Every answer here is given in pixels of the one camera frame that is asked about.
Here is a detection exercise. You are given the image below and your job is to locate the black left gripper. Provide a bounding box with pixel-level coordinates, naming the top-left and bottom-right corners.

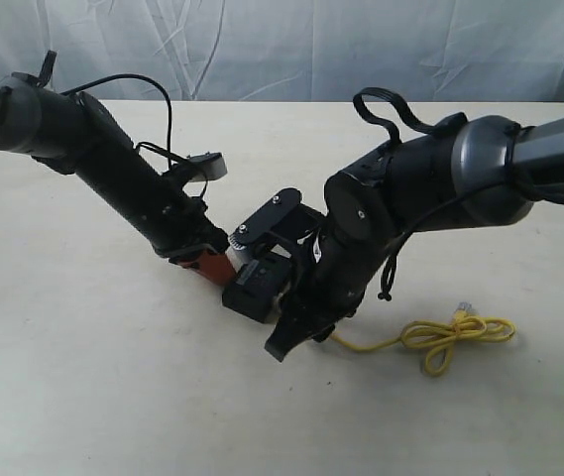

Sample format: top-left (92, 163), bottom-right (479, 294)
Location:
top-left (157, 207), bottom-right (235, 287)

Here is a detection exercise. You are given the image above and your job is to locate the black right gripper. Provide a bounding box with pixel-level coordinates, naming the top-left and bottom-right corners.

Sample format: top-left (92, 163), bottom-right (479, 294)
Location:
top-left (264, 257), bottom-right (362, 364)

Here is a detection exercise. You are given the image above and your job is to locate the small black electronic box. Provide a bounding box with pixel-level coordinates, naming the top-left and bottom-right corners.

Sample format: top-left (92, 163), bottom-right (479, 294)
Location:
top-left (222, 252), bottom-right (292, 323)

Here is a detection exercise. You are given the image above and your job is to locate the yellow ethernet cable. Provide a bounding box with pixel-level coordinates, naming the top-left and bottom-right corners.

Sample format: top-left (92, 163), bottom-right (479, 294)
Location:
top-left (328, 299), bottom-right (518, 378)

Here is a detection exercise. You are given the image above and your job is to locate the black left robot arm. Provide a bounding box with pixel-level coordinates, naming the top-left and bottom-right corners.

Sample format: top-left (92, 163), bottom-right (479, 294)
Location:
top-left (0, 74), bottom-right (236, 287)

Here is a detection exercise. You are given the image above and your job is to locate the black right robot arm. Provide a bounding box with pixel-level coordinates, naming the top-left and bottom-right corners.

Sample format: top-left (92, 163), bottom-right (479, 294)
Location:
top-left (265, 115), bottom-right (564, 360)

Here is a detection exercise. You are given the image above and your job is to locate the white backdrop curtain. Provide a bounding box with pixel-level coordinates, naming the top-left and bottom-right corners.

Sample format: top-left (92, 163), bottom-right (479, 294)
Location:
top-left (0, 1), bottom-right (564, 102)

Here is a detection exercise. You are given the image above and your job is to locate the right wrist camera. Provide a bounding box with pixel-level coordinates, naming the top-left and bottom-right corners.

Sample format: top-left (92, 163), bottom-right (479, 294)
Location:
top-left (229, 187), bottom-right (325, 264)

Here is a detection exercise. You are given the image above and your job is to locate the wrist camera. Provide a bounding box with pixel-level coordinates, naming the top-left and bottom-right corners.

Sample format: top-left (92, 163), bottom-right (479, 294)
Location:
top-left (163, 152), bottom-right (228, 185)
top-left (229, 187), bottom-right (325, 264)

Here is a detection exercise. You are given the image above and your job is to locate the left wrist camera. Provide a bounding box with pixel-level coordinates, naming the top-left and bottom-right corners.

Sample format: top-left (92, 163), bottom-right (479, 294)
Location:
top-left (163, 152), bottom-right (228, 185)

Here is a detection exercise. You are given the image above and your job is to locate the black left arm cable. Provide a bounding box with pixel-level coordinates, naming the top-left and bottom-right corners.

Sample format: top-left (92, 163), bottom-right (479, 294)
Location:
top-left (33, 49), bottom-right (211, 209)

